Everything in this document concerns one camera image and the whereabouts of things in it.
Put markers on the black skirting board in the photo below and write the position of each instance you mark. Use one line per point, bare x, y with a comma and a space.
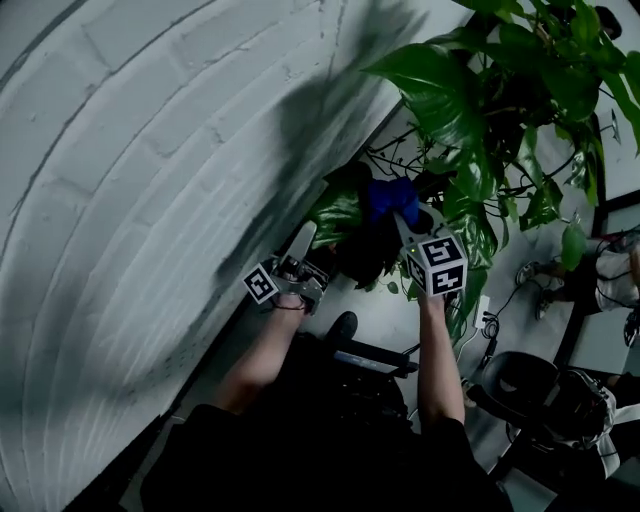
115, 475

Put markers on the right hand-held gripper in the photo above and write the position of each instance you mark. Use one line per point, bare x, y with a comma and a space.
442, 255

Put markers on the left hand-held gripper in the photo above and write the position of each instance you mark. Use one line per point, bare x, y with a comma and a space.
260, 285

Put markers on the person's black trousers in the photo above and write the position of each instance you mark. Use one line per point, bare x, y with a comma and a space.
325, 390

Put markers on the white power strip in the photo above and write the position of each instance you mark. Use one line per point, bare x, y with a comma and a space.
482, 312

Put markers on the green leafy plant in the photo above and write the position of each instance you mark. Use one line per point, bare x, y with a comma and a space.
440, 95

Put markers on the person's left forearm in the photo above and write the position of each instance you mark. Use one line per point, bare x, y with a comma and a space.
260, 360

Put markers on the person's black shoe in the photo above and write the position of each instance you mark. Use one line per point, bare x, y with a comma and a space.
342, 327

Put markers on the blue cloth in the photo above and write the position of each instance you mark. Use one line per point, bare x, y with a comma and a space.
392, 197

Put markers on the person's black top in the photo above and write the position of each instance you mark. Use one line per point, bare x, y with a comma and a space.
300, 465

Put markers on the black waist-mounted device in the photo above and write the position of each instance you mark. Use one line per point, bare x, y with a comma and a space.
370, 362

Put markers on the dark moulded chair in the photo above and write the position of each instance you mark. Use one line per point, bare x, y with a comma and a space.
515, 380

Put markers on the person's right forearm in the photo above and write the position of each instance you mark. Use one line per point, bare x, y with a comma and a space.
440, 370

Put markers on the black wrist band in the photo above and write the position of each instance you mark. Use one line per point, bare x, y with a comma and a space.
290, 307

